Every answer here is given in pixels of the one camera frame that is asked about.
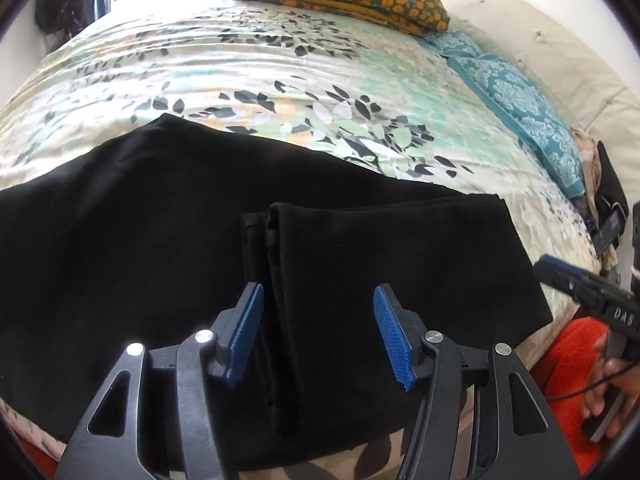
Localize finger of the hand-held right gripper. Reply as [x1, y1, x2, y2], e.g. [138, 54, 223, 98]
[532, 254, 601, 307]

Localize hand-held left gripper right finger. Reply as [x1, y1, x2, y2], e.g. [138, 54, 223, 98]
[372, 284, 583, 480]

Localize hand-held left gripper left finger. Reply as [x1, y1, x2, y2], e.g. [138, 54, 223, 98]
[52, 282, 266, 480]

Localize black pants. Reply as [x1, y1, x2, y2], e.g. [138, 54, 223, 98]
[0, 112, 553, 477]

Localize person's right hand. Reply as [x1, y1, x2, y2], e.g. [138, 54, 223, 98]
[582, 337, 640, 438]

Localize orange fleece cloth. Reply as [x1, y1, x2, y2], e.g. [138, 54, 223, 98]
[30, 317, 623, 478]

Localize black bag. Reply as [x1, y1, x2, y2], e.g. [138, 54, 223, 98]
[585, 140, 632, 263]

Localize teal patterned pillow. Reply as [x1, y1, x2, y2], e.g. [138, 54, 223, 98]
[422, 30, 586, 198]

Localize cream padded headboard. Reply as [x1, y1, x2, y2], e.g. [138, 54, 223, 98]
[439, 0, 640, 161]

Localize floral bedspread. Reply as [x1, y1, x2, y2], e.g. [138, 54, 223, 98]
[0, 0, 601, 480]

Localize dark hanging clothes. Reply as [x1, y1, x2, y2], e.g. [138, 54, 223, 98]
[34, 0, 101, 52]

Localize black cable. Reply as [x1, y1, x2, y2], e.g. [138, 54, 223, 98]
[545, 382, 618, 403]

